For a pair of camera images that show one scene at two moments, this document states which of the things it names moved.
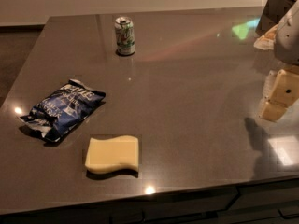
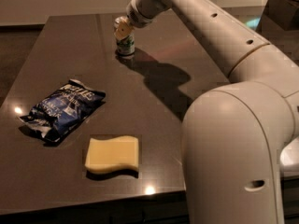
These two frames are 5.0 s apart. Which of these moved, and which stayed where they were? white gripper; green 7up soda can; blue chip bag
Moved: white gripper
Stayed: blue chip bag; green 7up soda can
